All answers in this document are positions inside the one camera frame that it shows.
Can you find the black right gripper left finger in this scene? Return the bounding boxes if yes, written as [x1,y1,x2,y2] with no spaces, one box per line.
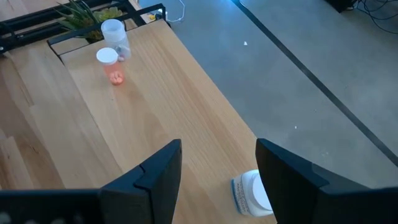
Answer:
[99,138,183,224]

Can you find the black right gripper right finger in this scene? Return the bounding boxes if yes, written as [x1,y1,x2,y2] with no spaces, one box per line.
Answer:
[255,138,371,224]

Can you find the white Melatonin supplement bottle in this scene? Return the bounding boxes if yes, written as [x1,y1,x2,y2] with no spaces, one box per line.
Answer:
[230,169,274,218]

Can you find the orange pill bottle white cap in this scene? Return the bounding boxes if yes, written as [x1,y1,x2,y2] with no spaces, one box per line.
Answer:
[96,47,125,86]

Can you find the clear pill bottle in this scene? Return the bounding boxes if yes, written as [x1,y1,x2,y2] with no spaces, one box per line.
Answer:
[100,18,132,62]

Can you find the wooden shelf black metal legs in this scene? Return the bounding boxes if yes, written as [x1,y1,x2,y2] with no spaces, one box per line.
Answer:
[46,2,277,224]

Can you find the potted green succulent plant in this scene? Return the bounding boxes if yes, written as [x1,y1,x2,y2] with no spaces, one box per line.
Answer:
[55,0,124,43]

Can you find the black floor box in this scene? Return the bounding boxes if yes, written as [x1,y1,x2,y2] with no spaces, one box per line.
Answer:
[325,0,355,13]

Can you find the white floor cable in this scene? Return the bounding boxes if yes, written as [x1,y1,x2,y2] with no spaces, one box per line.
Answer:
[161,0,187,23]

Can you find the black floor cable bundle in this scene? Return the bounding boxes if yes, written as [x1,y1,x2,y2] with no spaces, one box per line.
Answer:
[354,0,398,35]

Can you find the black aluminium table frame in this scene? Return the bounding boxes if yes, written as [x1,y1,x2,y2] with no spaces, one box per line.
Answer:
[0,0,137,54]

